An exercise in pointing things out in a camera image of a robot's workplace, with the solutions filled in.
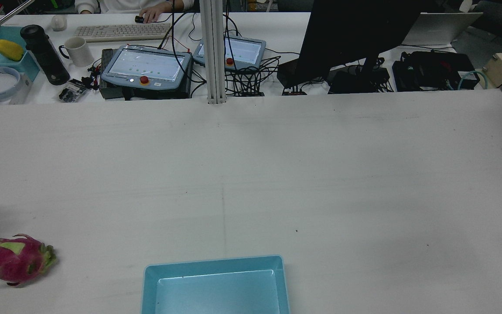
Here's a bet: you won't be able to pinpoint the pink dragon fruit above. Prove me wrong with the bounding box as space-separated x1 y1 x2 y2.
0 224 58 287

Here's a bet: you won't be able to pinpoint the clear bag of black parts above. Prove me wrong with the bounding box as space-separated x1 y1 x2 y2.
58 78 89 103

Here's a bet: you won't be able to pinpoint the yellow fruit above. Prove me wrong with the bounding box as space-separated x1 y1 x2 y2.
0 39 25 61

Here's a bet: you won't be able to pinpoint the black water bottle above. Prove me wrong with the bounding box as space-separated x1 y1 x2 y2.
20 24 71 86

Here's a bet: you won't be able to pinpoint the white mug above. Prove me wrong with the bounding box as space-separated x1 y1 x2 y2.
58 37 93 68

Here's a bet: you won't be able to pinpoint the large grey teach pendant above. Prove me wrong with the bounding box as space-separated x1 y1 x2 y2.
101 44 192 91

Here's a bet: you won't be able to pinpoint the beige keyboard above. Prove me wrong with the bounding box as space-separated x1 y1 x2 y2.
74 23 174 43

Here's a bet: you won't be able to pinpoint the light blue plastic bin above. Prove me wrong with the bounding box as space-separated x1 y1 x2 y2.
141 255 290 314

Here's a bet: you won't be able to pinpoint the person in white hoodie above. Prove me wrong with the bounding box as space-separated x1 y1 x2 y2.
75 0 184 23

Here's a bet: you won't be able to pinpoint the small grey teach pendant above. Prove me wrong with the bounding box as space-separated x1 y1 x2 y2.
192 36 267 72

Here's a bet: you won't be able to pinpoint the small black box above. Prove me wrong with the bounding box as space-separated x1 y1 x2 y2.
276 58 308 90

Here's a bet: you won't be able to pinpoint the black power adapter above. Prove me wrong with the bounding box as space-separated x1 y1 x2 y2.
327 65 391 94

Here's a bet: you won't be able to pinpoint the black monitor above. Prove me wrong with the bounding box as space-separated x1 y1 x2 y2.
297 0 428 83

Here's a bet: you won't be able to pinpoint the black electronics box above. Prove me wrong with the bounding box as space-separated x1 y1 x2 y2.
392 51 481 92

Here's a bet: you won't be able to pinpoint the silver laptop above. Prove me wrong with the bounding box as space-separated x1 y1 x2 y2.
401 12 483 46

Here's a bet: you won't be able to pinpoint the red black wire connectors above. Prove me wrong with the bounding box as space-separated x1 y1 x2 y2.
87 61 103 90

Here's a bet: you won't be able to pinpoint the black hanging cable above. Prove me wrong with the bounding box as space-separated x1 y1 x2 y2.
158 0 200 84
223 12 239 88

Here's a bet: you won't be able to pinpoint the aluminium frame post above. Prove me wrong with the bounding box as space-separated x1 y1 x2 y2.
199 0 227 105

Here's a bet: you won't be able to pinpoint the black cable bundle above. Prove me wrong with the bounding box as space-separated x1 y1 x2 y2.
225 55 282 96

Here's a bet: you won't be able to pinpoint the teal cable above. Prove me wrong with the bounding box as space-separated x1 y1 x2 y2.
457 71 489 91

